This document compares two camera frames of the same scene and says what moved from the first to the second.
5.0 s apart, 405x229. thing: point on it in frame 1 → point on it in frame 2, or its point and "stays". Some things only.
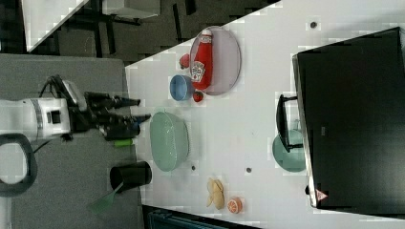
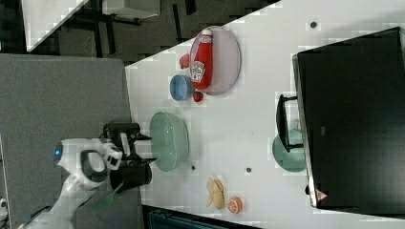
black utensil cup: (132, 176) stays
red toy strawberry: (198, 96) stays
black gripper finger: (123, 126) → (148, 160)
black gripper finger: (117, 102) → (140, 136)
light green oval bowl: (169, 140) stays
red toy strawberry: (184, 61) stays
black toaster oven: (349, 117) stays
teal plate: (292, 160) stays
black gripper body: (88, 111) → (112, 132)
